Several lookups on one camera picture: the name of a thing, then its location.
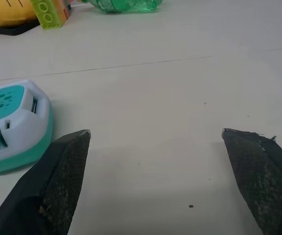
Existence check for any yellow plush toy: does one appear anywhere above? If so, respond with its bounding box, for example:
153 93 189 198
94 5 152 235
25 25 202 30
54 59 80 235
0 0 42 37

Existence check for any green toy brick block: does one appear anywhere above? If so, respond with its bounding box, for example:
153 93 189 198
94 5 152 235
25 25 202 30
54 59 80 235
30 0 72 30

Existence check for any teal and white plastic device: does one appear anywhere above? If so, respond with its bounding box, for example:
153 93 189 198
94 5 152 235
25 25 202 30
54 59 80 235
0 79 54 174

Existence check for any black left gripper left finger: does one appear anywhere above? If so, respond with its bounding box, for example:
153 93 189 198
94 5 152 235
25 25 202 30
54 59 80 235
0 129 92 235

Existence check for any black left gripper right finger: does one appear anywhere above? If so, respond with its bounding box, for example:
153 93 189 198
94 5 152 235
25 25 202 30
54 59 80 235
221 128 282 235

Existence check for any green plastic bottle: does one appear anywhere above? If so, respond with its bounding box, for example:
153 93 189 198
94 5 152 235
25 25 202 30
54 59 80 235
81 0 164 14

